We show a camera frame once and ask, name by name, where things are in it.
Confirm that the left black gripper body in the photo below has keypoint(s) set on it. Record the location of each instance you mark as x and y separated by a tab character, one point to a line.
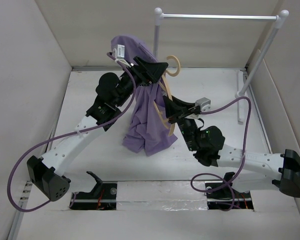
127	82

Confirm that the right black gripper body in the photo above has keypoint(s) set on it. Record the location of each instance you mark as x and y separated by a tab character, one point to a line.
190	130

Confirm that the wooden clothes hanger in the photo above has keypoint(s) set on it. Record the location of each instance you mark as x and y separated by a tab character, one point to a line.
166	89

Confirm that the purple t shirt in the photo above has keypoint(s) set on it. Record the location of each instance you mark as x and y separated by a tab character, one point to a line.
146	130

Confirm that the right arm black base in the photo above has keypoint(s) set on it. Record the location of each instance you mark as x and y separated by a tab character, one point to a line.
222	199

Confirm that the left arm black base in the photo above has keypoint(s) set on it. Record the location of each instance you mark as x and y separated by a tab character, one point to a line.
102	197

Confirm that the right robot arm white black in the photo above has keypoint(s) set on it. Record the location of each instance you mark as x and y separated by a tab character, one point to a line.
255	171

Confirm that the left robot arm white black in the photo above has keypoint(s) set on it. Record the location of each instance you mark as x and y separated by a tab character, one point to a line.
47	171

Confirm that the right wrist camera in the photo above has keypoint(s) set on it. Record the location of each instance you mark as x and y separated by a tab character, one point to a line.
202	105

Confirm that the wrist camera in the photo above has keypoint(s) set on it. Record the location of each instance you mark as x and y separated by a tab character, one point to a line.
119	51
202	105

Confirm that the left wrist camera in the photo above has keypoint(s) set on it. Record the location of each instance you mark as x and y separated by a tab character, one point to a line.
119	51

